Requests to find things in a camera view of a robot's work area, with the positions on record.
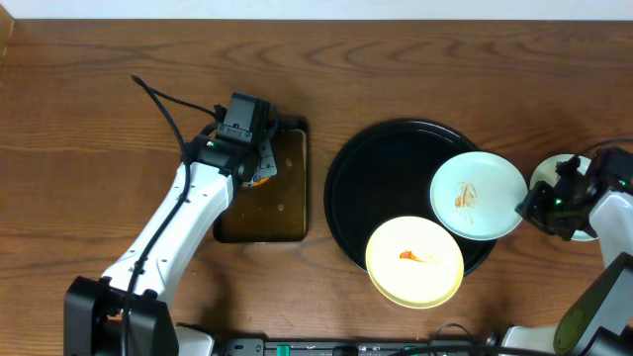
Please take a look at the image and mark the black rectangular water tray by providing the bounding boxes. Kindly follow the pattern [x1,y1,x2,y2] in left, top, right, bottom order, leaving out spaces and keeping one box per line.
[213,116,310,243]

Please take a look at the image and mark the light blue plate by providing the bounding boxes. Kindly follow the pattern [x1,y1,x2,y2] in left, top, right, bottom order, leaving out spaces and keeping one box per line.
[429,151,527,241]
[529,153,594,242]

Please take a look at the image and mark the light blue plate top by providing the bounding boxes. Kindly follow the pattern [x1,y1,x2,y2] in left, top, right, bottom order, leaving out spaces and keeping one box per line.
[529,153,594,242]

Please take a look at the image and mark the round black tray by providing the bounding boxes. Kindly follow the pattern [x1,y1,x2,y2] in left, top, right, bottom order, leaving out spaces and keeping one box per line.
[323,119,478,270]

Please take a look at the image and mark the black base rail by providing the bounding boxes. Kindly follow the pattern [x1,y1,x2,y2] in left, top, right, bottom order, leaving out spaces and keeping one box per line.
[212,338,475,356]

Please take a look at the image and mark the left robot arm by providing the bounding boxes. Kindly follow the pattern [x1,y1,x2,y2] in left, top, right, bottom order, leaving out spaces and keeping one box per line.
[63,93,279,356]

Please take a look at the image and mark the orange green sponge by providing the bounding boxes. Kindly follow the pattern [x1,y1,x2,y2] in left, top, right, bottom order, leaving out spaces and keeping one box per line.
[246,177,270,188]

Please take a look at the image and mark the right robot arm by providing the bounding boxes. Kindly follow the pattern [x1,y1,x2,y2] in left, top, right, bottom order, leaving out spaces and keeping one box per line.
[500,147,632,356]

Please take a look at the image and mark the yellow plate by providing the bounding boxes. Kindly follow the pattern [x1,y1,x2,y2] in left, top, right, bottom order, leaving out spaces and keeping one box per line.
[365,217,465,310]

